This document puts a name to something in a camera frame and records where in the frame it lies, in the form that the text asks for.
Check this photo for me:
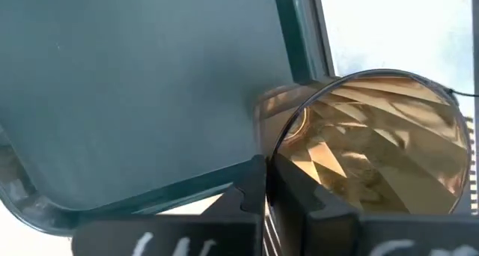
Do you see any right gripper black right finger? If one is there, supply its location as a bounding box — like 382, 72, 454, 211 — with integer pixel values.
267, 153, 479, 256

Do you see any thin black cable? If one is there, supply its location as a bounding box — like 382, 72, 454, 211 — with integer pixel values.
447, 88, 479, 99

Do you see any dark green serving tray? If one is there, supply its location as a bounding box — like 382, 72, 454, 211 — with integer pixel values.
0, 0, 336, 237

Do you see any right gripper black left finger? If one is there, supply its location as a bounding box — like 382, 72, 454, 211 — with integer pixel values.
70, 154, 267, 256

